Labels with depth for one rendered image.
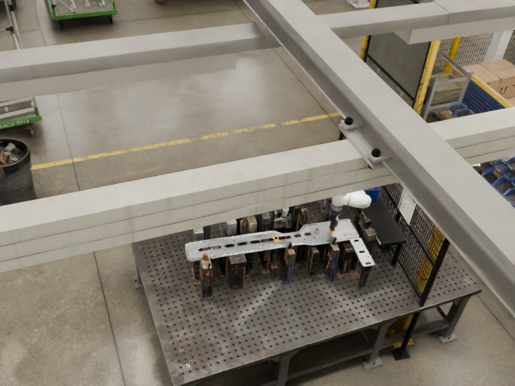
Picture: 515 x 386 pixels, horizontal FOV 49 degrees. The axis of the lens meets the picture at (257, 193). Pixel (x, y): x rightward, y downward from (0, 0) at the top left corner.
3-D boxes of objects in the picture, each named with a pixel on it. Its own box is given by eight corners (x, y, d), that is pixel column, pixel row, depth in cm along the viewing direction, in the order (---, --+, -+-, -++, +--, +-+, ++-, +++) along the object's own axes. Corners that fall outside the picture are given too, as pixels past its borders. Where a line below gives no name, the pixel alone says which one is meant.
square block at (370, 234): (359, 266, 464) (368, 236, 440) (355, 259, 470) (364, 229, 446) (369, 265, 466) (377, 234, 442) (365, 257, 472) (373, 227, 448)
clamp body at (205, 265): (201, 302, 428) (201, 271, 404) (198, 287, 438) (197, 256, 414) (214, 299, 430) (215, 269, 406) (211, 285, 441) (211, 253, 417)
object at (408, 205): (408, 227, 439) (418, 197, 418) (396, 207, 455) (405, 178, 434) (411, 227, 439) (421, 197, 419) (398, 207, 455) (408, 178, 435)
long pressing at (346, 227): (188, 264, 417) (188, 263, 416) (183, 243, 433) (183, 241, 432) (360, 238, 448) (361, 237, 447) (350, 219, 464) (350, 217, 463)
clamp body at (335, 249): (325, 282, 450) (332, 253, 427) (320, 270, 459) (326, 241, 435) (336, 279, 452) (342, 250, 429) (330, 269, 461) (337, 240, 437)
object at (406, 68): (405, 182, 660) (456, 21, 526) (395, 184, 655) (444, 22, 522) (351, 119, 751) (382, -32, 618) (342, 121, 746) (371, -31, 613)
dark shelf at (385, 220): (381, 246, 441) (382, 244, 439) (340, 175, 505) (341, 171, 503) (406, 243, 446) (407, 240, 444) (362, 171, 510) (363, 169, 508)
